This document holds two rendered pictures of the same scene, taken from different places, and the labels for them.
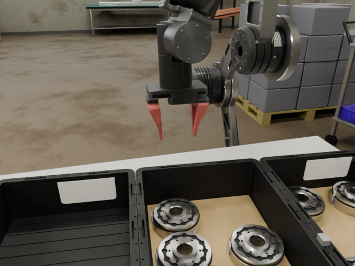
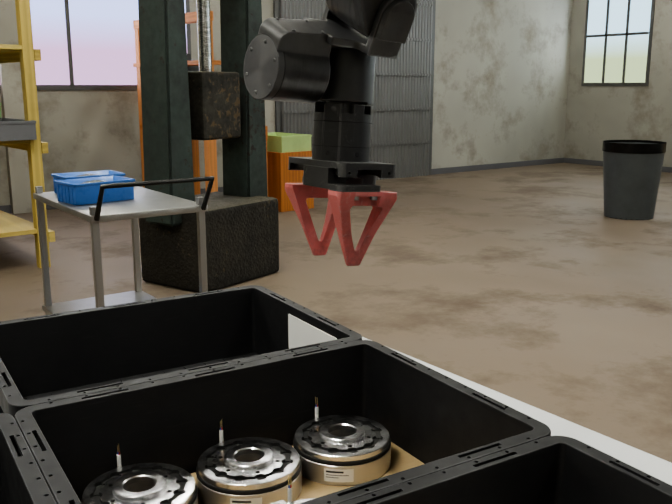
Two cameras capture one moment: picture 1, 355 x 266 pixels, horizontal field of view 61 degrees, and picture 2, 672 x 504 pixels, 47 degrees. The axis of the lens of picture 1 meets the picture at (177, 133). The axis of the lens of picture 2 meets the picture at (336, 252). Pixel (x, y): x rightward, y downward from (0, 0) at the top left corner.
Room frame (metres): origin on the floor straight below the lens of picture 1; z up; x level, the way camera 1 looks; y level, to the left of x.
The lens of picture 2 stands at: (0.22, -0.70, 1.22)
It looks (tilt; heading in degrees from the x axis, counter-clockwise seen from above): 12 degrees down; 68
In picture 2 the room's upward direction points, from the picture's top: straight up
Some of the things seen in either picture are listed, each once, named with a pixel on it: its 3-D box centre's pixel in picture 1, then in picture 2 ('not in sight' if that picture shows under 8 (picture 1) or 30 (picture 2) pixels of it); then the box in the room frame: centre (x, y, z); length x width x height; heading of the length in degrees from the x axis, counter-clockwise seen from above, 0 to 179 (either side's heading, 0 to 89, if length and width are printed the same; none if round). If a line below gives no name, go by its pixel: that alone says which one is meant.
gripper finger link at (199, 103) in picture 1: (186, 112); (348, 215); (0.51, -0.02, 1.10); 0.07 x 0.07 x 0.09; 10
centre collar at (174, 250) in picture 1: (184, 249); (248, 457); (0.41, -0.01, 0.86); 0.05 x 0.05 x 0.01
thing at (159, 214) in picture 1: (176, 213); (342, 436); (0.52, 0.00, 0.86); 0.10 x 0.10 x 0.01
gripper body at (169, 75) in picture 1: (175, 75); (341, 141); (0.52, 0.00, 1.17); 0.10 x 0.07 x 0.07; 100
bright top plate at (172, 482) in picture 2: not in sight; (139, 491); (0.30, -0.03, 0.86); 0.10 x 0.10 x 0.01
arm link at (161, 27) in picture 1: (175, 38); (340, 76); (0.51, 0.00, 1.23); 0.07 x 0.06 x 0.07; 16
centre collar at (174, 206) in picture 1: (176, 211); (342, 432); (0.52, 0.00, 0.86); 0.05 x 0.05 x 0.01
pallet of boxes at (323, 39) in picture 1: (297, 60); not in sight; (3.38, -1.35, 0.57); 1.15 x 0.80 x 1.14; 104
